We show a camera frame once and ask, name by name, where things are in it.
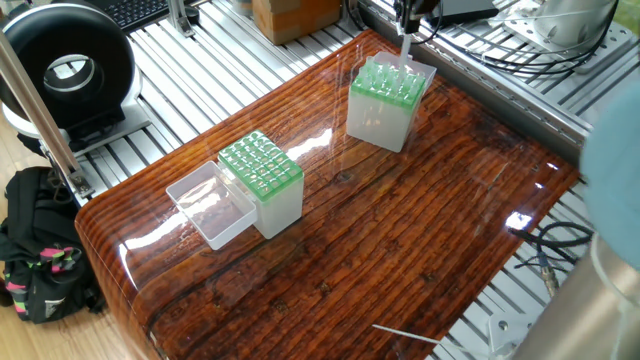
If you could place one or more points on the black keyboard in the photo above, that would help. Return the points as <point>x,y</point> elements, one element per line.
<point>135,12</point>

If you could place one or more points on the glossy brown wooden board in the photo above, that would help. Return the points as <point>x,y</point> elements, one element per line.
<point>400,230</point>

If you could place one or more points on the aluminium bracket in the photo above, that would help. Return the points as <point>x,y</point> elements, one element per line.
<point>183,18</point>

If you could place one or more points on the black round device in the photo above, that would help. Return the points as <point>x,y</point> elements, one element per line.
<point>100,60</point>

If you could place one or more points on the clear tip box with tips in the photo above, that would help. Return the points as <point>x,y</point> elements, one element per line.
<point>375,125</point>

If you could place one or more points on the black backpack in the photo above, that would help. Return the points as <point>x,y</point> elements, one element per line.
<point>40,230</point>

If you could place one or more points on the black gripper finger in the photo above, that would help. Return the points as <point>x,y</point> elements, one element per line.
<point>418,10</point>
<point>403,14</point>

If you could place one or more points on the clear tip box green rack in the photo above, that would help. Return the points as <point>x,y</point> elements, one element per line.
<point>280,205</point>

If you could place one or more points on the aluminium frame post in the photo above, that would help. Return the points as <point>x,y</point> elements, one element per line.
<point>40,115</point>

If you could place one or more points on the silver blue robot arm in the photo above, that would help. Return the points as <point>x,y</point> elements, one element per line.
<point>615,200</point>

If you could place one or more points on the white plastic device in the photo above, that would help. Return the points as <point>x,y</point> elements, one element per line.
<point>565,22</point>

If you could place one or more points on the brown cardboard box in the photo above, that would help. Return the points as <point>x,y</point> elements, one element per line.
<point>295,20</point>

